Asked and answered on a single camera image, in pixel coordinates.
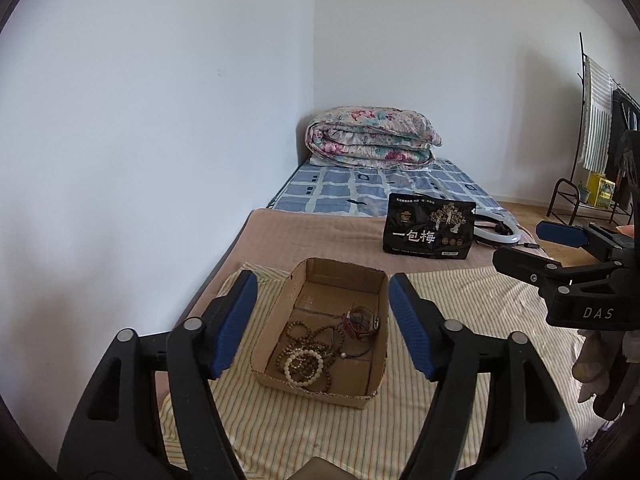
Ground black metal clothes rack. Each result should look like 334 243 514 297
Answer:
547 32 640 227

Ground person's right hand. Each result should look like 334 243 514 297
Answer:
571 224 637 404

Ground white ring light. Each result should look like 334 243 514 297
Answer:
472 208 522 249

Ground white bead bracelet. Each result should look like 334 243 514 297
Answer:
283 349 324 386

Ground brown wooden bead strand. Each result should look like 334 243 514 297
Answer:
274 321 347 392

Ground blue checked bed sheet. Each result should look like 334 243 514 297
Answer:
267 157 502 219

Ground dark hanging clothes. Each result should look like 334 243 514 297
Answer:
611 86 640 202

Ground yellow striped cloth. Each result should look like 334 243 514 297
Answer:
157 260 601 480

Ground black snack bag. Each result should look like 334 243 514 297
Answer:
383 192 477 261

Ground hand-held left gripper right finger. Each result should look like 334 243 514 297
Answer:
389 273 587 480

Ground yellow box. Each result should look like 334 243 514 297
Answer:
584 172 617 207

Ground cardboard box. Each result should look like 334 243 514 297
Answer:
250 257 390 410

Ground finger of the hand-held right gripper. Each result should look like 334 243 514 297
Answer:
536 221 592 249
492 247 568 288

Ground striped towel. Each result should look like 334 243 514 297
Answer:
580 56 614 174

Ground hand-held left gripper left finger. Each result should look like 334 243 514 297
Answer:
57 270 259 480

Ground red string jade pendant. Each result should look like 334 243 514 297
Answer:
334 307 382 357

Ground folded floral quilt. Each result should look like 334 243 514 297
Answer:
305 106 444 169

